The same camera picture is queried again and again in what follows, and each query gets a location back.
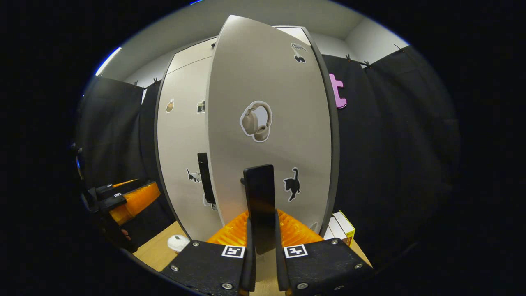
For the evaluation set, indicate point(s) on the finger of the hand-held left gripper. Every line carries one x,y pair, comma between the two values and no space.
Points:
117,186
135,201

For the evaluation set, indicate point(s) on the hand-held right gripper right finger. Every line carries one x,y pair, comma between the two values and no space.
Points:
280,275

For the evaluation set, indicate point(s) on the yellow sided cardboard box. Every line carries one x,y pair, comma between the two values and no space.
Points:
345,228

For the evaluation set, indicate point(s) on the white cardboard box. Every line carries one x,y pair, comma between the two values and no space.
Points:
328,232

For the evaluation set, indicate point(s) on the narrow ceiling light strip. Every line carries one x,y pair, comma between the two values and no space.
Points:
107,61

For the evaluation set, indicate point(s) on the black backdrop cloth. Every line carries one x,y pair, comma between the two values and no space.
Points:
390,144

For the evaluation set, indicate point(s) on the beige cabinet door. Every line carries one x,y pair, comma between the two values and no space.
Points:
267,74
181,144

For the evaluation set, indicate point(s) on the beige double-door shoe cabinet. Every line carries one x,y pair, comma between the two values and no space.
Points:
335,164

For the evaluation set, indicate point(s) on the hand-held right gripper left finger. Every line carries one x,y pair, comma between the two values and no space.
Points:
248,275

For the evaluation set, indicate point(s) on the white shoe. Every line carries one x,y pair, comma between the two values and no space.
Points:
177,243

